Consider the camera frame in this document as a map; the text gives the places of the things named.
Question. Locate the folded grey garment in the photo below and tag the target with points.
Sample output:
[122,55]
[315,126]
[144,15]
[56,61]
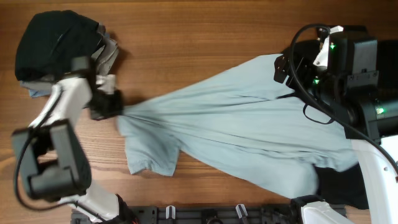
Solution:
[103,58]

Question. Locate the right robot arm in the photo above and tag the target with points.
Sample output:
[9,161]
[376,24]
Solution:
[339,76]

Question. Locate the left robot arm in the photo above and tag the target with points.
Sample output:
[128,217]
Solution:
[51,168]

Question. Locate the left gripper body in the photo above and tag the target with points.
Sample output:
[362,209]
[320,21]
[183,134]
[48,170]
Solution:
[106,106]

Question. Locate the light blue t-shirt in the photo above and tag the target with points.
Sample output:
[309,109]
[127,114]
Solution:
[241,122]

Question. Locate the folded blue garment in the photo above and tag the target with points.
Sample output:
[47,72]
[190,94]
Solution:
[38,93]

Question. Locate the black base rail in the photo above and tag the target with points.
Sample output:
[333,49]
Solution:
[273,213]

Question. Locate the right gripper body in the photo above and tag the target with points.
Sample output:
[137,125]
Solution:
[313,78]

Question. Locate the folded black garment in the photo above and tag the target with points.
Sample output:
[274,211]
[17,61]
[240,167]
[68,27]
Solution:
[50,42]

